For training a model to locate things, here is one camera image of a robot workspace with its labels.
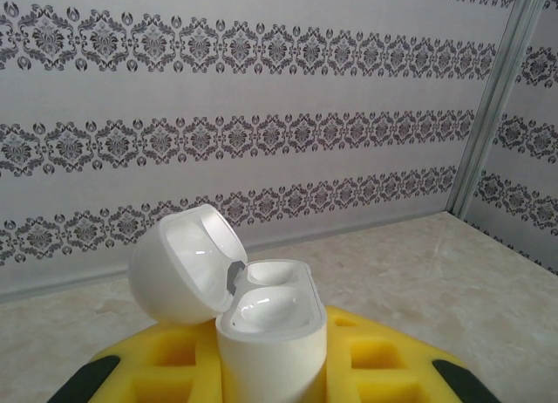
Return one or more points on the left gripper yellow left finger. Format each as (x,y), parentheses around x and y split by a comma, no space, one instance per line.
(165,368)

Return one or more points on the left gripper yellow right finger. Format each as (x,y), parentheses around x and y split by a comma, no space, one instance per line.
(379,368)

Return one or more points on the white earbud charging case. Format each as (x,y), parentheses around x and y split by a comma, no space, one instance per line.
(270,359)

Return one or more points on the aluminium corner post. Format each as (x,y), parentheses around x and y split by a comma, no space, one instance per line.
(497,97)

